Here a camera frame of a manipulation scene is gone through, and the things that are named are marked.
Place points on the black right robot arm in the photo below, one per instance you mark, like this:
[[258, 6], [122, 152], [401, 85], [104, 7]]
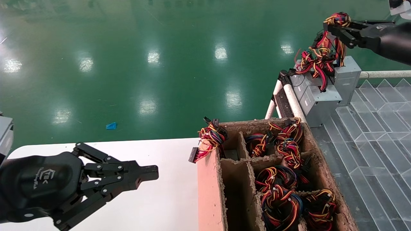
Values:
[[409, 45]]

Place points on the small blue scrap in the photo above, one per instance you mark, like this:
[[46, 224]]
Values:
[[111, 125]]

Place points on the grey metal power supply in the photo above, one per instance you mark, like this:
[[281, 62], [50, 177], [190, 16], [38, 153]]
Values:
[[324, 102], [310, 89], [296, 86]]

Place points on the clear acrylic divider tray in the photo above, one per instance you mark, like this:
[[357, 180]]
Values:
[[379, 144]]

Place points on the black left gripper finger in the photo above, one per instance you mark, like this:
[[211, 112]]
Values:
[[141, 170]]

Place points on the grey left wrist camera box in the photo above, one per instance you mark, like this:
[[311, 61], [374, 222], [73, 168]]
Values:
[[5, 134]]

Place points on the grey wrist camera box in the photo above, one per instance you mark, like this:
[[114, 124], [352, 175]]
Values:
[[401, 7], [5, 134]]

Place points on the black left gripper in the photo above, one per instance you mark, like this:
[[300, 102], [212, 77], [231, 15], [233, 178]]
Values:
[[38, 183]]

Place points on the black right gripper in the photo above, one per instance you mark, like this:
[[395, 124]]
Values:
[[385, 38]]

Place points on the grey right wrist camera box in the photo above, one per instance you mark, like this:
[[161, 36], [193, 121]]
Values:
[[401, 7]]

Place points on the brown cardboard divider box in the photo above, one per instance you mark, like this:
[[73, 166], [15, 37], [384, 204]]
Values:
[[208, 192]]

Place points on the white pipe rack frame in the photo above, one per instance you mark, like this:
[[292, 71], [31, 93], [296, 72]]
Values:
[[293, 101]]

